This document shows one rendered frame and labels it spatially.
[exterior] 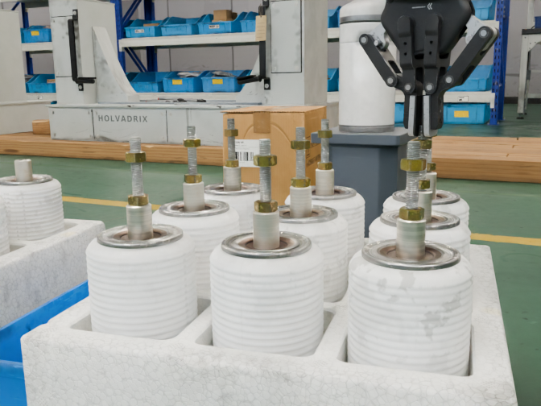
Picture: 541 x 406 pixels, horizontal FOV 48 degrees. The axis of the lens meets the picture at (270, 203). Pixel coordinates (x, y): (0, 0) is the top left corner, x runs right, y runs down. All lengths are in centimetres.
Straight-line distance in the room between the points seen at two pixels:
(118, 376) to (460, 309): 27
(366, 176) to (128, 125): 224
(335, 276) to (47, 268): 40
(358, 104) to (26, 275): 55
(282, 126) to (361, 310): 120
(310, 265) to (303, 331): 5
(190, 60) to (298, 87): 775
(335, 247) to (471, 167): 184
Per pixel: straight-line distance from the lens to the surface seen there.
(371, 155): 97
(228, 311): 49
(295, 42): 271
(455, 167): 242
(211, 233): 62
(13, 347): 77
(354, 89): 99
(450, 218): 61
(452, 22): 57
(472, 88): 515
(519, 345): 98
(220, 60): 1011
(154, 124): 302
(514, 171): 240
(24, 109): 406
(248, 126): 167
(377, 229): 58
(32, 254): 82
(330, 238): 59
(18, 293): 81
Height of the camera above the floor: 39
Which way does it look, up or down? 12 degrees down
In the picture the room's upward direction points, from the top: 1 degrees counter-clockwise
